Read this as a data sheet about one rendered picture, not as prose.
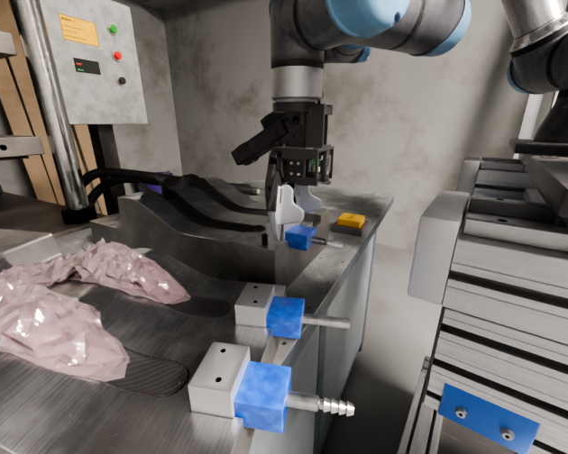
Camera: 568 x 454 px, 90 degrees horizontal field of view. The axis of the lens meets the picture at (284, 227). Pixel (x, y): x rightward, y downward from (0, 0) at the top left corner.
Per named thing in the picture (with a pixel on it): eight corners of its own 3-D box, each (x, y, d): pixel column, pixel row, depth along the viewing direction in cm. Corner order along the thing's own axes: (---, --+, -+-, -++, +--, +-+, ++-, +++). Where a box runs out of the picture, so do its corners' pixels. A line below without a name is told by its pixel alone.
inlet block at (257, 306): (347, 328, 37) (351, 292, 35) (348, 358, 32) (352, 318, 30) (249, 316, 39) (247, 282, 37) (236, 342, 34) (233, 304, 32)
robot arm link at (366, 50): (375, 57, 61) (323, 57, 61) (364, 66, 71) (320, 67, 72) (380, 12, 58) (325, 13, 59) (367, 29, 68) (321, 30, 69)
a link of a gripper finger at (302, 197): (319, 232, 51) (316, 186, 46) (289, 227, 54) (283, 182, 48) (325, 222, 53) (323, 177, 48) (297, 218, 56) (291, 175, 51)
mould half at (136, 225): (328, 244, 69) (331, 189, 64) (275, 300, 47) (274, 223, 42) (178, 214, 90) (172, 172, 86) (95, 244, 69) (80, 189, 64)
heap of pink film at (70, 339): (200, 287, 40) (194, 236, 37) (102, 404, 23) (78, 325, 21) (44, 271, 44) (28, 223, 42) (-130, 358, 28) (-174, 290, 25)
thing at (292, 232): (346, 254, 49) (349, 224, 47) (337, 267, 45) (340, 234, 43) (279, 240, 55) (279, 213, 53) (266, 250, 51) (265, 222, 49)
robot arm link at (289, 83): (261, 68, 39) (287, 76, 46) (261, 104, 41) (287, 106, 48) (311, 63, 36) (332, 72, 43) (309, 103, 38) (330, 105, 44)
